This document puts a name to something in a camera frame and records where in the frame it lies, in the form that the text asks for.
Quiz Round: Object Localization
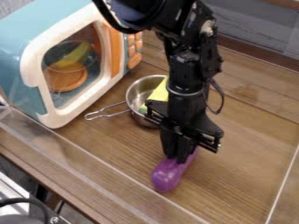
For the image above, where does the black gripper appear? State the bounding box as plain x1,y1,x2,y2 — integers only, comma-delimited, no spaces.
144,88,224,164

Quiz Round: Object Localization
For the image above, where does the purple toy eggplant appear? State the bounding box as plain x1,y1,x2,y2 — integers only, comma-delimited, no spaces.
151,150,199,193

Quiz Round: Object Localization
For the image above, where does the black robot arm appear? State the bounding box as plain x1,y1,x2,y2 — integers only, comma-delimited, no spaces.
91,0,224,164

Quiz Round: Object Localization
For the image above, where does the yellow toy banana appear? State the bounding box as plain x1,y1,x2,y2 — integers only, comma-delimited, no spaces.
137,75,168,115

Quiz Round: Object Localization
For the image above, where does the orange turntable plate in microwave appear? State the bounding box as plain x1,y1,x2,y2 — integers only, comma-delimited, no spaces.
43,63,88,92

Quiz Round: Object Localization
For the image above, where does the blue toy microwave oven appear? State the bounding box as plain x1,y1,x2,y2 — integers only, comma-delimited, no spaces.
0,0,143,129

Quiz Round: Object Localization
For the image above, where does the silver pot with handle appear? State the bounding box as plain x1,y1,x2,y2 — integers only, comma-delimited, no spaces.
84,74,167,128

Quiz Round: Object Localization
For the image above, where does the black cable bottom left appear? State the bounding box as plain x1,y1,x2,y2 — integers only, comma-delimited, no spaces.
0,197,44,224

